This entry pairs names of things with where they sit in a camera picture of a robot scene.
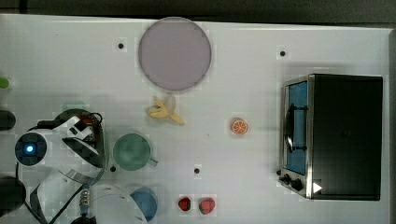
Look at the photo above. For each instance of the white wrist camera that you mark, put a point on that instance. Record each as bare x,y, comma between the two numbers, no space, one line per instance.
75,127

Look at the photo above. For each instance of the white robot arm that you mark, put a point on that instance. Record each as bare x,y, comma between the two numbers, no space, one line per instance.
70,151

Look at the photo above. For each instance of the black toaster oven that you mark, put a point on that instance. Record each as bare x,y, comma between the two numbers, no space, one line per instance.
331,137

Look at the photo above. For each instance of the round lilac plate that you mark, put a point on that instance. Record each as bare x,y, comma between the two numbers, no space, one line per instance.
174,53

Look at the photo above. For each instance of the orange slice toy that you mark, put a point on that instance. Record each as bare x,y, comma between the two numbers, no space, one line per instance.
239,126

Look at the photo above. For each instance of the green mug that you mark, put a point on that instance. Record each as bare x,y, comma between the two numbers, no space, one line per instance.
133,152

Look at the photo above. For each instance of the dark red strawberry toy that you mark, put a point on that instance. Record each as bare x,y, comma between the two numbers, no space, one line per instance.
184,204

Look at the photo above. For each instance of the small green object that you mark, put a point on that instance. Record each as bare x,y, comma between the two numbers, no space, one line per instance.
4,83

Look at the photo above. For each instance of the red ketchup bottle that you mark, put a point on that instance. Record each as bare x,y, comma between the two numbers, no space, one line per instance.
86,122

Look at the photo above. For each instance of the black cylinder cup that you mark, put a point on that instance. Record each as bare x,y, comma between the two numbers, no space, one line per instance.
12,194

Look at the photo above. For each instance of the pink strawberry toy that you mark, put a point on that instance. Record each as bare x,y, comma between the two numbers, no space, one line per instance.
206,206

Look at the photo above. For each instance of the peeled banana toy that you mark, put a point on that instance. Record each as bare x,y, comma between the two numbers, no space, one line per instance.
165,110

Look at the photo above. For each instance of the black cylinder post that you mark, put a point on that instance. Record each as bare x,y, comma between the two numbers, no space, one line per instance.
7,120

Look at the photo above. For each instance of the blue cup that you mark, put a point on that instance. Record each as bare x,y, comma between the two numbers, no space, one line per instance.
146,201

